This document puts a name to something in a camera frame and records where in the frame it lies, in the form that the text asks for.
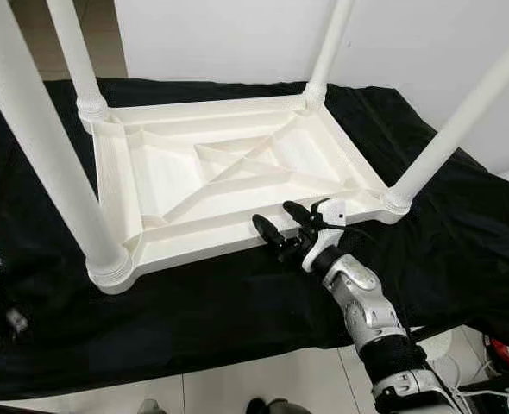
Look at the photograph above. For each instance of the grey robot left foot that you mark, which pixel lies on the grey robot left foot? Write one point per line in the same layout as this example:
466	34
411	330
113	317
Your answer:
151	407

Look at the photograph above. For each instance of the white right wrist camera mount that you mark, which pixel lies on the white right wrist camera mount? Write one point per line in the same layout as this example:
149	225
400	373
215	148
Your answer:
332	211

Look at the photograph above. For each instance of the dark robot right foot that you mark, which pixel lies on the dark robot right foot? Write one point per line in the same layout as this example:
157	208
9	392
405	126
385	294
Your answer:
276	407

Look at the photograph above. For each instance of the black table cloth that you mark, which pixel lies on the black table cloth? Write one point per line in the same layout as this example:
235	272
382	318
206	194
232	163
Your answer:
461	259

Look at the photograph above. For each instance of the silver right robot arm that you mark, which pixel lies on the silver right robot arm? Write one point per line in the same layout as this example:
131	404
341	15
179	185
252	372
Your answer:
362	302

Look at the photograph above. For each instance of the white plastic ribbed table top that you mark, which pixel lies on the white plastic ribbed table top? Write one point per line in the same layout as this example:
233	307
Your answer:
177	172

